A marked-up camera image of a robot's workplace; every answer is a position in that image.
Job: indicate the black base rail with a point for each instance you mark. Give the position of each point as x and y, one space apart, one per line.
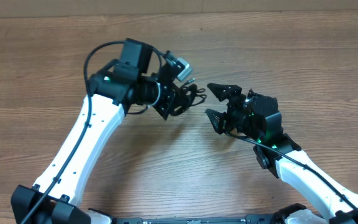
248 219

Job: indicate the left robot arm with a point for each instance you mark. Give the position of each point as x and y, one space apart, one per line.
142 75

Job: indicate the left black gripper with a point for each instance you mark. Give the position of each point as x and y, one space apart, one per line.
169 102

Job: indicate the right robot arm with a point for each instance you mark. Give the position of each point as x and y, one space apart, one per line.
255 118

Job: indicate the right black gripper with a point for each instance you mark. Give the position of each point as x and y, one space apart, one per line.
232 91

